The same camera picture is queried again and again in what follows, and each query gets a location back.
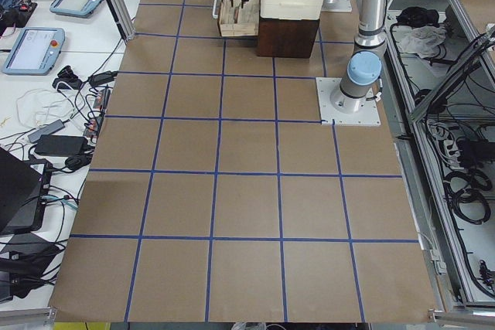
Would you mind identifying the wooden drawer white handle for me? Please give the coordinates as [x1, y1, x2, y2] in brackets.
[212, 0, 260, 38]

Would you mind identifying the dark wooden drawer cabinet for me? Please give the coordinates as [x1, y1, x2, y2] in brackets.
[256, 18, 319, 59]

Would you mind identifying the upper teach pendant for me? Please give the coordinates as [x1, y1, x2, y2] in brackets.
[49, 0, 103, 18]

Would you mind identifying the teach pendant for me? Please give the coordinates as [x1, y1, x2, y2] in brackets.
[49, 0, 103, 18]
[2, 27, 65, 76]

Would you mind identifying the lower teach pendant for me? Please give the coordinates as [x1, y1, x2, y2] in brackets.
[2, 27, 65, 76]

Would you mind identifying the white cloth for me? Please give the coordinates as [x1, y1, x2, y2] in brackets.
[398, 26, 447, 59]

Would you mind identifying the large black power brick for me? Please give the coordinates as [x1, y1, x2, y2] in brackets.
[34, 134, 88, 157]

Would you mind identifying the black laptop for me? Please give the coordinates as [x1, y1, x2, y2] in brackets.
[1, 149, 53, 235]

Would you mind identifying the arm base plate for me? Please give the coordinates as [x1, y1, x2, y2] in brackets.
[316, 77, 381, 127]

